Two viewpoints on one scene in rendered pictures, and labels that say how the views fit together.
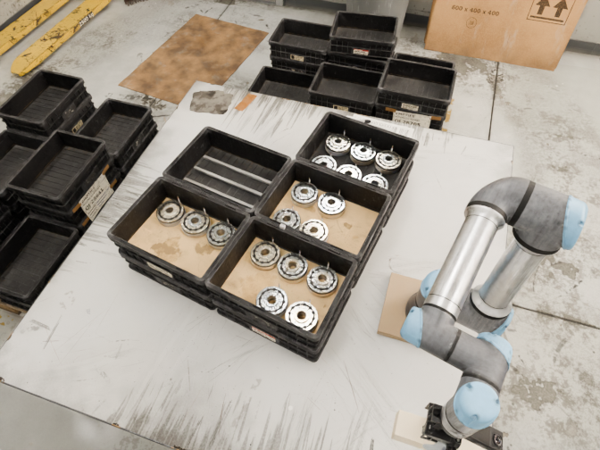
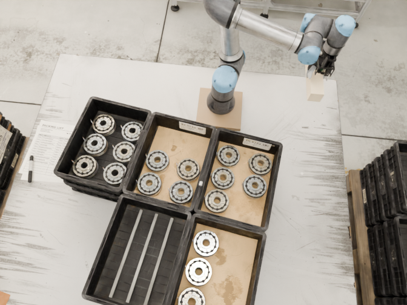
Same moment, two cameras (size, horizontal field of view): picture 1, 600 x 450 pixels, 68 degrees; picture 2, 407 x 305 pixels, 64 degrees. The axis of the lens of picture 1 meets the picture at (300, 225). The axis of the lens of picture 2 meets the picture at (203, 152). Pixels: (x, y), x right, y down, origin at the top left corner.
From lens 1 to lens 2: 1.09 m
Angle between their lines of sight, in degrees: 48
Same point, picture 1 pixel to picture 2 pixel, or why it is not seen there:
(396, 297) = (214, 120)
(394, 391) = (272, 118)
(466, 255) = (269, 22)
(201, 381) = (306, 235)
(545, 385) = not seen: hidden behind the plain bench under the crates
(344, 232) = (180, 149)
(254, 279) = (238, 206)
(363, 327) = not seen: hidden behind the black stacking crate
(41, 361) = not seen: outside the picture
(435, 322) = (311, 40)
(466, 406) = (352, 26)
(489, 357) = (320, 19)
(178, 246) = (223, 281)
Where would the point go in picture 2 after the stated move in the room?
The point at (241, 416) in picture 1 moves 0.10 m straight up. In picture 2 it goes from (317, 201) to (325, 195)
